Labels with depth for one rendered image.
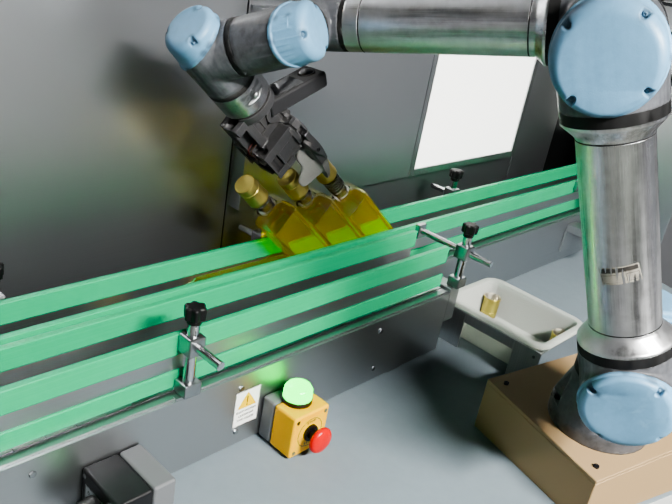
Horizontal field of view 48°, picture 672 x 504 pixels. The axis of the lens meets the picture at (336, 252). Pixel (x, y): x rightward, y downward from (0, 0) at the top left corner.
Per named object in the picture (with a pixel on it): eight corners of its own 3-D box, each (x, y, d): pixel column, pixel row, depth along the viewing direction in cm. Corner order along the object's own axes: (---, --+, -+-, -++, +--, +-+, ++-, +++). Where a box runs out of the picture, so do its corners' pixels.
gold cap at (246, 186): (257, 185, 117) (243, 170, 113) (273, 193, 114) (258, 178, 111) (244, 203, 116) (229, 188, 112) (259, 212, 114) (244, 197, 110)
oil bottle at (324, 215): (353, 239, 142) (304, 179, 125) (375, 251, 139) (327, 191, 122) (336, 263, 141) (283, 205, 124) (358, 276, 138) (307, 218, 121)
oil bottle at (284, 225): (321, 248, 136) (265, 185, 119) (344, 260, 133) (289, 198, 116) (303, 273, 135) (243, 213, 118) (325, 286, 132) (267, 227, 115)
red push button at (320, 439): (319, 414, 110) (336, 426, 108) (315, 436, 112) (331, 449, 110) (299, 424, 107) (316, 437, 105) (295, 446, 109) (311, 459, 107)
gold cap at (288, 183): (297, 178, 122) (285, 163, 119) (312, 186, 120) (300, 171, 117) (284, 196, 122) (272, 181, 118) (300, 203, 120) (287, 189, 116)
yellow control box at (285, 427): (291, 419, 118) (298, 380, 114) (324, 446, 113) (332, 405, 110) (256, 436, 113) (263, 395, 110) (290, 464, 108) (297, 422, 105)
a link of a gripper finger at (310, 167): (310, 198, 121) (277, 165, 115) (331, 169, 122) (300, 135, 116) (322, 204, 119) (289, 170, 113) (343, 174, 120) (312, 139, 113)
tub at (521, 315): (482, 310, 162) (492, 274, 158) (575, 361, 148) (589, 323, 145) (433, 332, 149) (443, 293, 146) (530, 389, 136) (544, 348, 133)
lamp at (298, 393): (297, 387, 113) (300, 370, 112) (318, 402, 110) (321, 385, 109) (275, 396, 110) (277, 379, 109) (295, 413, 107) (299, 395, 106)
